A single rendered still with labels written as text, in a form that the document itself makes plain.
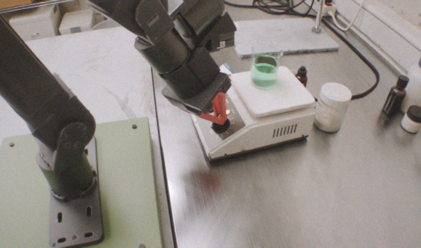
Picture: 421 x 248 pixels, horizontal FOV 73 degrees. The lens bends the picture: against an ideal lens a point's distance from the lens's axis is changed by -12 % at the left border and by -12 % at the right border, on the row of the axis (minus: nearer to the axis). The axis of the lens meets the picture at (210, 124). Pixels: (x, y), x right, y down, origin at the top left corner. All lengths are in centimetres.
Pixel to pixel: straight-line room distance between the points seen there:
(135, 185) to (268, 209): 20
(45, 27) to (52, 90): 237
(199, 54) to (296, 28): 59
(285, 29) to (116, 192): 70
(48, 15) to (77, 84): 189
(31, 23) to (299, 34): 217
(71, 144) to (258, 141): 31
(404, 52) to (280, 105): 47
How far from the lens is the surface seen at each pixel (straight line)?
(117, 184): 46
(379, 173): 61
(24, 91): 34
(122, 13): 35
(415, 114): 71
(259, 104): 53
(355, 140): 65
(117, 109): 68
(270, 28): 96
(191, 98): 45
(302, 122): 57
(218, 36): 47
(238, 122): 53
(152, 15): 36
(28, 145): 58
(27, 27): 274
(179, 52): 41
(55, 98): 35
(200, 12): 42
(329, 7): 114
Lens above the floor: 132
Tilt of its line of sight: 43 degrees down
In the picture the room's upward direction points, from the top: straight up
